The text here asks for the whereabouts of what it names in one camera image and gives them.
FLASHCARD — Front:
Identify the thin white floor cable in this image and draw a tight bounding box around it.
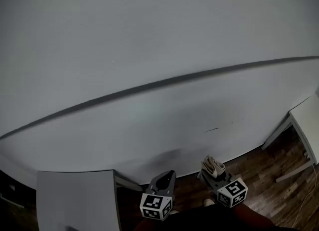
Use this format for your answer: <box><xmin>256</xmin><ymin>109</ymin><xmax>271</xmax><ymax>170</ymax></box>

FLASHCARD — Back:
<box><xmin>294</xmin><ymin>164</ymin><xmax>319</xmax><ymax>229</ymax></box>

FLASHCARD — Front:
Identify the beige cloth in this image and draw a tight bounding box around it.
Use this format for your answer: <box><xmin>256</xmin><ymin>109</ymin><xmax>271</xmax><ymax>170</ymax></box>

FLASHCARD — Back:
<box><xmin>201</xmin><ymin>155</ymin><xmax>226</xmax><ymax>178</ymax></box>

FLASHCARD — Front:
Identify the person's black t-shirt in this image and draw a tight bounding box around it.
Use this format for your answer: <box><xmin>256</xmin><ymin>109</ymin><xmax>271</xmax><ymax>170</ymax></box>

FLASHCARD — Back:
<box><xmin>134</xmin><ymin>204</ymin><xmax>282</xmax><ymax>231</ymax></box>

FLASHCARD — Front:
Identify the white metal-leg table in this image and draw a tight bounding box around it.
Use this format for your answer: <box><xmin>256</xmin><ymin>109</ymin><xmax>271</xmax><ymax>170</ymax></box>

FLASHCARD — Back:
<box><xmin>261</xmin><ymin>94</ymin><xmax>319</xmax><ymax>184</ymax></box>

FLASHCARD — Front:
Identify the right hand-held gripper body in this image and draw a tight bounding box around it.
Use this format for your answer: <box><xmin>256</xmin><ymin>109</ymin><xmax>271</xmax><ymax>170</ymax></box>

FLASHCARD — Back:
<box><xmin>211</xmin><ymin>174</ymin><xmax>249</xmax><ymax>209</ymax></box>

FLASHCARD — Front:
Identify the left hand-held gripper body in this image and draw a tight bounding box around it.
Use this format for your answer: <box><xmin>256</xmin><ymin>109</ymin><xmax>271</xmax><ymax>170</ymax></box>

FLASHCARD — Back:
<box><xmin>139</xmin><ymin>186</ymin><xmax>175</xmax><ymax>222</ymax></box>

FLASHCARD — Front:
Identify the white table leg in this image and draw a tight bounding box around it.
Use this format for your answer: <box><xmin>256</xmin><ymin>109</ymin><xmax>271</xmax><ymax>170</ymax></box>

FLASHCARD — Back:
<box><xmin>114</xmin><ymin>174</ymin><xmax>143</xmax><ymax>192</ymax></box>

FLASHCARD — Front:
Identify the person's right forearm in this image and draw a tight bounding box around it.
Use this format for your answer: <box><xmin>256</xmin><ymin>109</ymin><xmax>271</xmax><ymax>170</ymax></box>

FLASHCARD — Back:
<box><xmin>235</xmin><ymin>204</ymin><xmax>275</xmax><ymax>227</ymax></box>

